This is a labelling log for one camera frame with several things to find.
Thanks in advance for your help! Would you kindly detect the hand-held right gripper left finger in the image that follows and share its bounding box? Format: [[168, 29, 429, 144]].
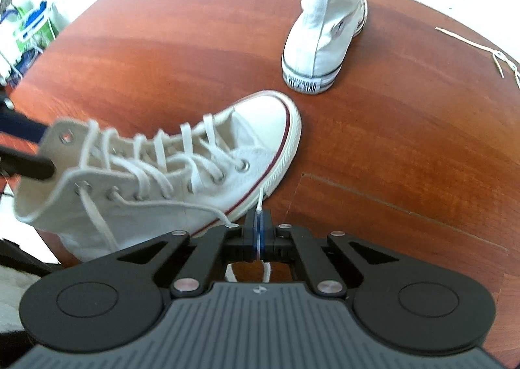
[[122, 210, 260, 298]]

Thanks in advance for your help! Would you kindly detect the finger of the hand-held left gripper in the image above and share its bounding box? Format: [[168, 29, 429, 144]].
[[0, 97, 48, 147], [0, 145, 57, 182]]

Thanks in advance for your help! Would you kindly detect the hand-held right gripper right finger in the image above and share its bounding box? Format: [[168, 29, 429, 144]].
[[260, 210, 399, 297]]

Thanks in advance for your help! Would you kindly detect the cream high-top canvas sneaker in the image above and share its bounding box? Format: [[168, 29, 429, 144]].
[[14, 89, 302, 263]]

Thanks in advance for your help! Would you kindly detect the white shoelace threaded through sneaker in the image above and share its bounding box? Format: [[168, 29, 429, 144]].
[[78, 113, 274, 284]]

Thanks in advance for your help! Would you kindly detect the green plastic bag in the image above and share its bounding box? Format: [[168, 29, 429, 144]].
[[12, 5, 53, 53]]

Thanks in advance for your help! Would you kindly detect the blue plastic bag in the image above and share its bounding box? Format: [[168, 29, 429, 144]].
[[22, 1, 49, 30]]

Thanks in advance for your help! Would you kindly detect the white quilted cloth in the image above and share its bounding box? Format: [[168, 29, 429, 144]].
[[0, 263, 41, 331]]

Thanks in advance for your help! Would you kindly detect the bright white high-top sneaker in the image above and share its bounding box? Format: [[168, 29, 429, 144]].
[[281, 0, 368, 96]]

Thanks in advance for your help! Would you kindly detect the loose white shoelace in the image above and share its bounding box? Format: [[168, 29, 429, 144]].
[[435, 27, 520, 89]]

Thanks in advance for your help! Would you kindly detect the blue frame shopping trolley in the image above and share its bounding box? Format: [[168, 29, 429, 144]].
[[0, 7, 43, 87]]

